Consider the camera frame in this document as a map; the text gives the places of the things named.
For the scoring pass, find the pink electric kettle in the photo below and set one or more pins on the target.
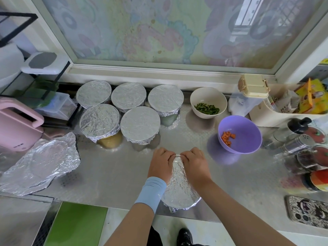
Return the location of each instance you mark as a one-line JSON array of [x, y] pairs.
[[15, 128]]

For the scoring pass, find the beige round object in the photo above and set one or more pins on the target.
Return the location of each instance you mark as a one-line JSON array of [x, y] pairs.
[[253, 86]]

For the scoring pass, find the clear plastic box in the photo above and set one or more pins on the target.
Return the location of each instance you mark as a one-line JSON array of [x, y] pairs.
[[57, 106]]

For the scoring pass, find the yellow bowl with greens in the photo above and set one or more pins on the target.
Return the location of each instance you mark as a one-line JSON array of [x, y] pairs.
[[110, 142]]

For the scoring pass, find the person's left hand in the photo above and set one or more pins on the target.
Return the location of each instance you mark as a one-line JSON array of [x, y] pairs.
[[161, 165]]

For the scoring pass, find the foil-covered bowl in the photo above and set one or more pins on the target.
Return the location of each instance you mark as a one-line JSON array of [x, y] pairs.
[[100, 121], [128, 95], [165, 98], [94, 93]]

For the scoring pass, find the black right shoe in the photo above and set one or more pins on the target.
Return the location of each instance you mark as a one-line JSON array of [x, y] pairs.
[[185, 237]]

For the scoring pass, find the white plate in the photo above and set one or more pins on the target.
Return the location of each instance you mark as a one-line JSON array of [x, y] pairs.
[[10, 64]]

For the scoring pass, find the light blue wristband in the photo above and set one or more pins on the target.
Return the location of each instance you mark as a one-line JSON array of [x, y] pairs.
[[150, 194]]

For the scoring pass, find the green floor mat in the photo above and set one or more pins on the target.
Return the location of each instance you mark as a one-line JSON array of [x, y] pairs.
[[77, 225]]

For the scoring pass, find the cream organiser tray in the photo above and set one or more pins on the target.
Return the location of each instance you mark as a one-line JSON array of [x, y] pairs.
[[271, 117]]

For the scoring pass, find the person's left forearm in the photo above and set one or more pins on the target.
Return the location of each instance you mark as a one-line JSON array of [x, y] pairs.
[[130, 228]]

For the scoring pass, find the black trousers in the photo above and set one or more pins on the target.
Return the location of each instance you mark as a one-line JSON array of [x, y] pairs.
[[154, 238]]

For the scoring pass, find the clear glass shaker bottle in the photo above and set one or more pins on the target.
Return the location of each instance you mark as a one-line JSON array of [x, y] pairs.
[[302, 143]]

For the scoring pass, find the patterned case smartphone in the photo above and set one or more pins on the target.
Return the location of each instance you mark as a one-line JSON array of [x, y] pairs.
[[307, 212]]

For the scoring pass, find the glass jar red contents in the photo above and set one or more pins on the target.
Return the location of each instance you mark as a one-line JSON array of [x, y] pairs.
[[315, 158]]

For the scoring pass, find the stainless steel countertop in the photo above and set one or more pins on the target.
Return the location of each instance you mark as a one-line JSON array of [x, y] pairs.
[[241, 182]]

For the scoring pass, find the beige bowl with greens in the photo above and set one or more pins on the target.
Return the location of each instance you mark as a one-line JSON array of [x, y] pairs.
[[208, 98]]

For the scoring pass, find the person's right forearm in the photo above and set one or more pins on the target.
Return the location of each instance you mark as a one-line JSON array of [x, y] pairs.
[[246, 218]]

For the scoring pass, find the black metal rack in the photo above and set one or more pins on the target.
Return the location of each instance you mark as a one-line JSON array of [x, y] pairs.
[[15, 14]]

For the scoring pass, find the stack of aluminium foil sheets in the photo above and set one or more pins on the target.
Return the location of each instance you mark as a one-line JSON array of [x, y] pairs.
[[41, 164]]

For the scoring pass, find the person's right hand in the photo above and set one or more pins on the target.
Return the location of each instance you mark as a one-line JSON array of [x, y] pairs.
[[196, 165]]

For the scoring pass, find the window with cartoon film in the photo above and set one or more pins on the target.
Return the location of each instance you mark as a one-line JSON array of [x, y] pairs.
[[164, 28]]

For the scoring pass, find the mint green bowl chopped greens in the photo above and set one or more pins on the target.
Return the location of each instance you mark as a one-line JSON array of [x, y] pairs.
[[169, 121]]

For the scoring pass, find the purple bowl carrot pieces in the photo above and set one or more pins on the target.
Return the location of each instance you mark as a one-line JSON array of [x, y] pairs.
[[246, 135]]

